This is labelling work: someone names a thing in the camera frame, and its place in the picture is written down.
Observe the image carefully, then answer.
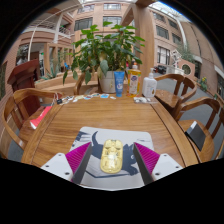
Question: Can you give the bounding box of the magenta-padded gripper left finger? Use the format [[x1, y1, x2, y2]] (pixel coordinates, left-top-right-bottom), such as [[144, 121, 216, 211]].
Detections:
[[39, 142, 93, 185]]

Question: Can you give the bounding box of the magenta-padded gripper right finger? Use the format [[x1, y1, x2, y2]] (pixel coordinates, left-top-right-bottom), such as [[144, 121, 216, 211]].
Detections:
[[133, 142, 184, 186]]

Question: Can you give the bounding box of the grey cat-print mouse pad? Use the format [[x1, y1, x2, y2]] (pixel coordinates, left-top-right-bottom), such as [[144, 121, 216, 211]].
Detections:
[[69, 126, 155, 191]]

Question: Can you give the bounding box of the black notebook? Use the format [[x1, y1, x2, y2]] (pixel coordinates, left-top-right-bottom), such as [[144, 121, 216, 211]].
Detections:
[[184, 120, 207, 152]]

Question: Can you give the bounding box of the wooden armchair with black notebook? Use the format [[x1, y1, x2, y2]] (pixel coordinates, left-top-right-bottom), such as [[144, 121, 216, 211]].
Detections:
[[173, 97, 224, 164]]

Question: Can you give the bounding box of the crumpled white wrapper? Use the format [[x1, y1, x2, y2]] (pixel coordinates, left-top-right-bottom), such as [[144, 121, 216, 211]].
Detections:
[[133, 96, 150, 104]]

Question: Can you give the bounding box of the empty wooden armchair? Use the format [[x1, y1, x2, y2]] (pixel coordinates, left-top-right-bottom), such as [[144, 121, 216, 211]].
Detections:
[[153, 73, 198, 116]]

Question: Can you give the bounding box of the wooden armchair with red bag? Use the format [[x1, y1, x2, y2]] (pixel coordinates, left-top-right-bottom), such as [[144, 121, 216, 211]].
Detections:
[[0, 87, 63, 158]]

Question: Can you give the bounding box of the white pump bottle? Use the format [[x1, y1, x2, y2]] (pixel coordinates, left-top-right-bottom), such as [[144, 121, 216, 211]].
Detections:
[[142, 67, 158, 99]]

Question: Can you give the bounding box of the wooden chair behind plant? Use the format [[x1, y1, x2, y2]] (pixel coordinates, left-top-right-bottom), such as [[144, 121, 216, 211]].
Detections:
[[73, 72, 101, 96]]

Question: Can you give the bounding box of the yellow dish soap bottle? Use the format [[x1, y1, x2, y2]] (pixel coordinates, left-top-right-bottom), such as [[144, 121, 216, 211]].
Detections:
[[127, 62, 142, 98]]

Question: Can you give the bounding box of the blue tube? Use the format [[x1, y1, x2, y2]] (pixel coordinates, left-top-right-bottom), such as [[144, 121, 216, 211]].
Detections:
[[113, 70, 126, 98]]

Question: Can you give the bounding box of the yellow flower plant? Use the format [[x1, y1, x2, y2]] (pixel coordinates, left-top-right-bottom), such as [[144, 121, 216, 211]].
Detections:
[[199, 77, 209, 93]]

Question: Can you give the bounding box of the dark red wooden lectern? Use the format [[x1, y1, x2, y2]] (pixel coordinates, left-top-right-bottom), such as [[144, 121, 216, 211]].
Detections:
[[7, 59, 42, 116]]

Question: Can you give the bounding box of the white sculpture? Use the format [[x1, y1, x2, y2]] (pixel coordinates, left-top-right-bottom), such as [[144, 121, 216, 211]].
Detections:
[[170, 49, 183, 70]]

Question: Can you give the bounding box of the green potted plant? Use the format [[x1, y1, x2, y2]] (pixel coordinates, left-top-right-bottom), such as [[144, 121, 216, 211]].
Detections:
[[62, 21, 146, 94]]

